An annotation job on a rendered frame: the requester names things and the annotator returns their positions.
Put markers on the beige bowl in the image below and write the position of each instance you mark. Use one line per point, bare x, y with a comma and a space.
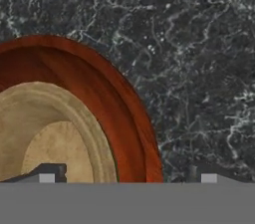
50, 118

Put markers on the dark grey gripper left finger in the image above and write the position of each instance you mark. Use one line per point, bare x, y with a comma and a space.
50, 171

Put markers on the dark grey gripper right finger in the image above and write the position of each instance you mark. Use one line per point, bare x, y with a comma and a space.
207, 173

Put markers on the reddish brown wooden bowl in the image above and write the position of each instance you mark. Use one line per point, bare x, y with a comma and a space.
113, 102

